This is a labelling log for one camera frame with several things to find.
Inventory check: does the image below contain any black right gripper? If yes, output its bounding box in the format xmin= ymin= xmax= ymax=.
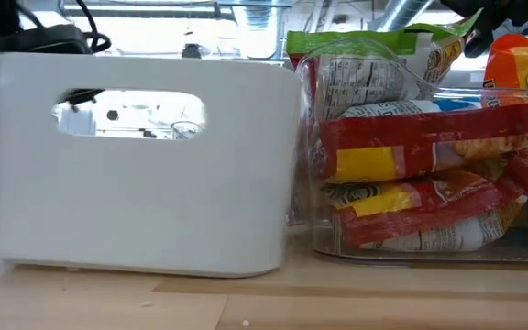
xmin=440 ymin=0 xmax=528 ymax=60

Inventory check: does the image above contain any orange noodle packet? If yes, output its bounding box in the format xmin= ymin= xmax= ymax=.
xmin=481 ymin=32 xmax=528 ymax=243

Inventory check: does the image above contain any blue yellow noodle packet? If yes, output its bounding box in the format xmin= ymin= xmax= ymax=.
xmin=340 ymin=97 xmax=492 ymax=119

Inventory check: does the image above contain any green yellow noodle packet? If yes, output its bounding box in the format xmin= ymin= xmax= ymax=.
xmin=285 ymin=8 xmax=484 ymax=121

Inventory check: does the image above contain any white plastic bin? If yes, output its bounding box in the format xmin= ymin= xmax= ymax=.
xmin=0 ymin=51 xmax=303 ymax=279

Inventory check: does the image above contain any red yellow noodle packet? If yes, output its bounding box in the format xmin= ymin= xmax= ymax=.
xmin=324 ymin=167 xmax=528 ymax=254
xmin=317 ymin=100 xmax=528 ymax=185

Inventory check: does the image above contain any white column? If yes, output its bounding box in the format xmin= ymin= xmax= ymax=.
xmin=58 ymin=107 xmax=96 ymax=138

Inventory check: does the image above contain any bright ceiling light panel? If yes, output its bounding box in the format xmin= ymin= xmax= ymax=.
xmin=437 ymin=52 xmax=492 ymax=88

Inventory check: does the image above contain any long clear plastic bin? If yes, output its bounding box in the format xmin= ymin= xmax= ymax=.
xmin=294 ymin=38 xmax=528 ymax=265

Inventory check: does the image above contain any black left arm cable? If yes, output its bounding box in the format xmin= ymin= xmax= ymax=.
xmin=73 ymin=0 xmax=113 ymax=54

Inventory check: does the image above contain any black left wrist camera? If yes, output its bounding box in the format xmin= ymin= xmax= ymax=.
xmin=14 ymin=23 xmax=92 ymax=55

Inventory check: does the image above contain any smooth silver ventilation duct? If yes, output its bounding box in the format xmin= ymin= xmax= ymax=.
xmin=373 ymin=0 xmax=433 ymax=32

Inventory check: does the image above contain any ribbed silver ventilation duct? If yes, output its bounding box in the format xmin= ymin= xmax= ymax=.
xmin=234 ymin=4 xmax=284 ymax=60

